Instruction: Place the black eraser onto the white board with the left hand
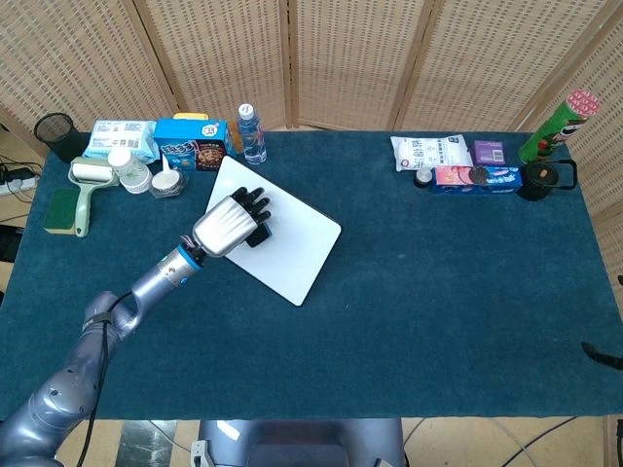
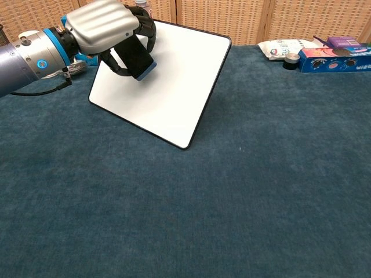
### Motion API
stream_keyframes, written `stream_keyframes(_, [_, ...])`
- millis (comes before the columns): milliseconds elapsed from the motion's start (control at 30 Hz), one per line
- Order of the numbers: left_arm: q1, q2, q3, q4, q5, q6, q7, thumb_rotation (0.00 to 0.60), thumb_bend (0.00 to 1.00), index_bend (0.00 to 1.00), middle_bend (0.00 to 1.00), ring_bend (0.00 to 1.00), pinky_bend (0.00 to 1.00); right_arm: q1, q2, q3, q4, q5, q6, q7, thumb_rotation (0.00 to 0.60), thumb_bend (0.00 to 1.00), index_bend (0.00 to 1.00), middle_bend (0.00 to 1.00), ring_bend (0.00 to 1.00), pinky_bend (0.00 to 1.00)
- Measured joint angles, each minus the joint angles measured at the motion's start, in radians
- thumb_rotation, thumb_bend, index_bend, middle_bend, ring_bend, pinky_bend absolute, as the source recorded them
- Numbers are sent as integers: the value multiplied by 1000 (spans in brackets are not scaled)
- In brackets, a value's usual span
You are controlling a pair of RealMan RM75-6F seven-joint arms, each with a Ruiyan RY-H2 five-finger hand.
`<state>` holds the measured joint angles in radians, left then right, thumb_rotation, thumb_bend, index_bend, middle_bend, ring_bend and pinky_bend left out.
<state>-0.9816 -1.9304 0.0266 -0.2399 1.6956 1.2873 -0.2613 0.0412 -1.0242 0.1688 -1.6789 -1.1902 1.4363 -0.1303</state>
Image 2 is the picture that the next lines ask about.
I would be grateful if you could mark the white board black frame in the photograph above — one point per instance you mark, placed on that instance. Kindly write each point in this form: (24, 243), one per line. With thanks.
(171, 95)

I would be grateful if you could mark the blue velvet tablecloth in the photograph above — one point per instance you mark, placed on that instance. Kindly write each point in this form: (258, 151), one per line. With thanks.
(232, 188)

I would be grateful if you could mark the woven folding screen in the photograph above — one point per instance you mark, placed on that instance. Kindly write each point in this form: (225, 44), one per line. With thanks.
(246, 17)

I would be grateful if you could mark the blue cookie box chinese print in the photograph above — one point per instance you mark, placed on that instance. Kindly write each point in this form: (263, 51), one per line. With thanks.
(87, 56)

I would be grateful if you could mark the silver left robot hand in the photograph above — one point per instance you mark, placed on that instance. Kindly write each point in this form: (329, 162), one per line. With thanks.
(101, 26)

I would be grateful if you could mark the clear plastic bottle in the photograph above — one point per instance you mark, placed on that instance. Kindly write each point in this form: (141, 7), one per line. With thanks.
(142, 3)

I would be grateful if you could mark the white tissue pack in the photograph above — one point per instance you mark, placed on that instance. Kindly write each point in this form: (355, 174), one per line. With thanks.
(285, 47)

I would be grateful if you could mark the black blue board eraser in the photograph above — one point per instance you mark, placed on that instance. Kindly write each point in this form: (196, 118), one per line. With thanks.
(137, 59)

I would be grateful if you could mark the blue oreo cookie box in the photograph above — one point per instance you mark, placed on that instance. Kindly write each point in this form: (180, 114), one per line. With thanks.
(333, 60)

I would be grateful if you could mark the small black silver tape roll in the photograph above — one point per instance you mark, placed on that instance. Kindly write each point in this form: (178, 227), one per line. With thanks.
(290, 61)

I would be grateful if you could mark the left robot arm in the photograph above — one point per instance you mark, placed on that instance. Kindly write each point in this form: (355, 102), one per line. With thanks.
(29, 60)

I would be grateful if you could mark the purple box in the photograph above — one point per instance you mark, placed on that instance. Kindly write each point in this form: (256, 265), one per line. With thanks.
(343, 41)

